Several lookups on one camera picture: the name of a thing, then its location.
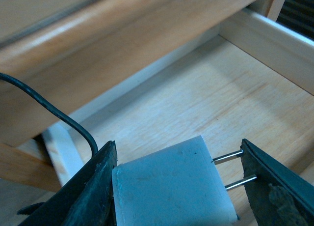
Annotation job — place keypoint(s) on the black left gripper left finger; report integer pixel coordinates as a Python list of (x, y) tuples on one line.
[(85, 200)]

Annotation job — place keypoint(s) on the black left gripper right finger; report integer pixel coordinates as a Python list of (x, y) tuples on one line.
[(278, 196)]

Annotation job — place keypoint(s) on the white charger adapter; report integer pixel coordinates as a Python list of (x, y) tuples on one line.
[(176, 186)]

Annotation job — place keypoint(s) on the wooden drawer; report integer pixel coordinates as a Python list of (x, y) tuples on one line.
[(248, 77)]

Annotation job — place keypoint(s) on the wooden nightstand cabinet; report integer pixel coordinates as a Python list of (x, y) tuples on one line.
[(77, 59)]

